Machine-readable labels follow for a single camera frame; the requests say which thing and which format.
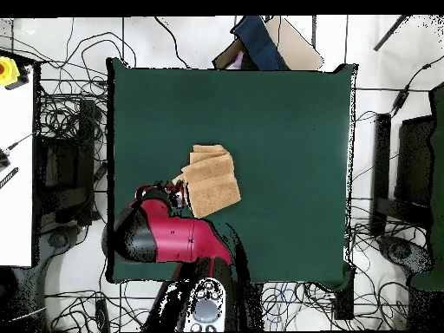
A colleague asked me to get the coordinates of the tan terry towel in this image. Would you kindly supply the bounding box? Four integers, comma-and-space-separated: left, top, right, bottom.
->
172, 144, 242, 219

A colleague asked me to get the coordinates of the black equipment stand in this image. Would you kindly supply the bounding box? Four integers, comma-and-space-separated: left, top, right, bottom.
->
370, 113, 434, 237
32, 98, 96, 226

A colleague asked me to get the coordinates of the dark green table cloth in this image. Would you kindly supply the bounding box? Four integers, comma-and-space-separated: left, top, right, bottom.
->
105, 56, 358, 291

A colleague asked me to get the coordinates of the grey caster foot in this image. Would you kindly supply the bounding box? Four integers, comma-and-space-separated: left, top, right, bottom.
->
34, 225, 84, 268
377, 235, 434, 275

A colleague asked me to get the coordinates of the black power strip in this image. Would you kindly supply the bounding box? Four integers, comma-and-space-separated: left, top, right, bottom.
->
95, 298, 110, 332

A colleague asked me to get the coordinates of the white desk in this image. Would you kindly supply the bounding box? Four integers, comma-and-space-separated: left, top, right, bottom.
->
0, 51, 36, 267

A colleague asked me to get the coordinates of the black ridged strip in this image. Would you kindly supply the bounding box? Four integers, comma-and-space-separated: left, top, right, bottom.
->
0, 166, 19, 190

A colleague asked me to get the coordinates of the dark blue cloth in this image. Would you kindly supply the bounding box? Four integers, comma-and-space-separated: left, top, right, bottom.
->
231, 15, 289, 71

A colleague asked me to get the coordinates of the brown cardboard box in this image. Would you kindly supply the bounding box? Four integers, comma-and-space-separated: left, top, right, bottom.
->
212, 15, 325, 71

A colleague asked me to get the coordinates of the yellow emergency stop button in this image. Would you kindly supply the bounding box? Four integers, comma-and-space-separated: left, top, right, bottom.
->
0, 55, 21, 87

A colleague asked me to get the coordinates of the green cloth covered side table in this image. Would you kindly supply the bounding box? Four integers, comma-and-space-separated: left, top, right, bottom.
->
408, 82, 444, 292

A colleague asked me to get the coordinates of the black metal rod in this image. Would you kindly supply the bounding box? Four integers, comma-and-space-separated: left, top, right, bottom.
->
373, 14, 408, 52

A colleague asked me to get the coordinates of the black cable tangle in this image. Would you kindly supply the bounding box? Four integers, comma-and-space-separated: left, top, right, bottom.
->
346, 197, 417, 330
36, 16, 138, 147
44, 280, 181, 332

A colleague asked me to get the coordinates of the black power adapter cable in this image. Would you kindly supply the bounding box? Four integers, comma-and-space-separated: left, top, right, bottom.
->
356, 62, 444, 121

